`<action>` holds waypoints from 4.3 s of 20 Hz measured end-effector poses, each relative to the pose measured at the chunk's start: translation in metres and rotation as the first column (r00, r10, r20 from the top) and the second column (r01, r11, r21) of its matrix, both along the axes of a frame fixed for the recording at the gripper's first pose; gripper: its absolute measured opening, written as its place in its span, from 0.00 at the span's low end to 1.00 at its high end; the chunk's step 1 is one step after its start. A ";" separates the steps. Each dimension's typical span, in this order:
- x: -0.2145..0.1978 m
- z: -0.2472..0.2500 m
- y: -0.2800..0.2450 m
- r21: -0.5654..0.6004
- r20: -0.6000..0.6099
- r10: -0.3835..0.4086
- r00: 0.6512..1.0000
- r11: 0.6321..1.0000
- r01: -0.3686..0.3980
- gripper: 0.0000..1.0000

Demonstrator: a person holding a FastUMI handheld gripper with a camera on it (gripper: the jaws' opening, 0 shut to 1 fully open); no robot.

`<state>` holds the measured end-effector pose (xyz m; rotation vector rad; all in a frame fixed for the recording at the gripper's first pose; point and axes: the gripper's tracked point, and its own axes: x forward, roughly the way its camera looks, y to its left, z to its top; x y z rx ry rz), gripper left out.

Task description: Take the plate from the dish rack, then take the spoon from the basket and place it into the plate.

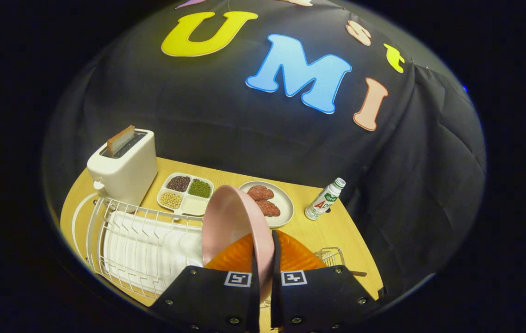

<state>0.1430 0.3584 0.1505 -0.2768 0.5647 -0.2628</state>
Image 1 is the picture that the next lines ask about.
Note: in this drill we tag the pink plate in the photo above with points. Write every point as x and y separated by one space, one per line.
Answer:
230 217

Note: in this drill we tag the cream toaster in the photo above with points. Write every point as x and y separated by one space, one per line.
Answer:
128 175

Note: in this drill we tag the black backdrop cloth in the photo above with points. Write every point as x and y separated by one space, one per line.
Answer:
198 101

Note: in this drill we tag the brown toast slice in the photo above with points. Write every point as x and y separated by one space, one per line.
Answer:
120 140

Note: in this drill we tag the divided tray of beans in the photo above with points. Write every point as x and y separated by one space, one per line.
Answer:
193 207

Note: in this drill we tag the beige plate with meat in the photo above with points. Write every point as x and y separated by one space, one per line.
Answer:
286 203

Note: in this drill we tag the white green-label drink bottle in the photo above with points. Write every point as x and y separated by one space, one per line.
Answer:
323 201

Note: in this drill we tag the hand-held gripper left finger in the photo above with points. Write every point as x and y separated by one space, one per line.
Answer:
255 296

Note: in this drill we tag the white drip tray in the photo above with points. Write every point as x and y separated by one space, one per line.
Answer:
142 249

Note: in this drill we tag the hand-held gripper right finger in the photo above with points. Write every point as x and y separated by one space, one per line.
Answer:
275 296

